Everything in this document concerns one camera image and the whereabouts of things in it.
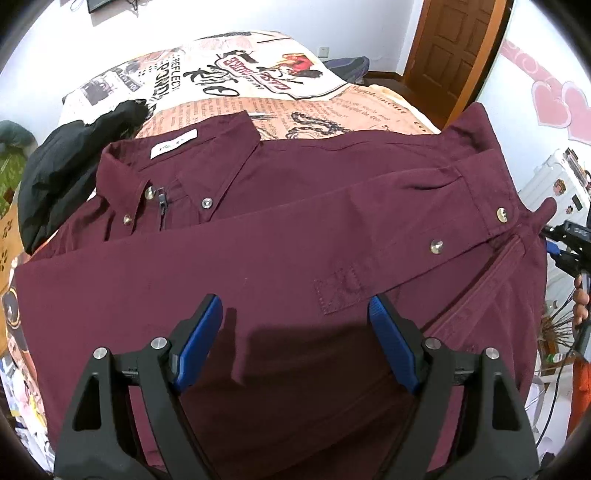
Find brown wooden door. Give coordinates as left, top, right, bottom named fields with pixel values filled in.
left=402, top=0, right=513, bottom=132

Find thin black cables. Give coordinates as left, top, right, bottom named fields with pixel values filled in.
left=531, top=295, right=583, bottom=446

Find grey-green pillow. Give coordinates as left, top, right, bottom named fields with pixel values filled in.
left=0, top=120, right=34, bottom=147

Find brown paw print cloth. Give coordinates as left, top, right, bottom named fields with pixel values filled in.
left=0, top=198, right=29, bottom=278

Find black jacket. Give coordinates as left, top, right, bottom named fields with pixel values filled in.
left=18, top=99, right=151, bottom=254

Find white suitcase with stickers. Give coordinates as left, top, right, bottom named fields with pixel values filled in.
left=517, top=148, right=591, bottom=222

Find grey backpack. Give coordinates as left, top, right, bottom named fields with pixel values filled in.
left=323, top=56, right=370, bottom=86

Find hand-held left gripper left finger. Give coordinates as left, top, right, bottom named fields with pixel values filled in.
left=53, top=293, right=225, bottom=480

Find pink heart wall sticker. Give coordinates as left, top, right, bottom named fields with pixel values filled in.
left=501, top=39, right=591, bottom=146

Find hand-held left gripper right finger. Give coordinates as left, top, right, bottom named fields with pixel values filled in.
left=367, top=294, right=541, bottom=480

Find printed blanket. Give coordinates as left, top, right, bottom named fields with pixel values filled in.
left=0, top=30, right=444, bottom=476

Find maroon button-up shirt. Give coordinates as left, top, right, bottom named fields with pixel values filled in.
left=14, top=102, right=557, bottom=480

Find person's right hand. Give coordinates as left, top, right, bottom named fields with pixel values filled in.
left=573, top=274, right=591, bottom=326

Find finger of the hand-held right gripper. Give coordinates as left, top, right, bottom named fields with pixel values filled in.
left=539, top=224, right=583, bottom=278

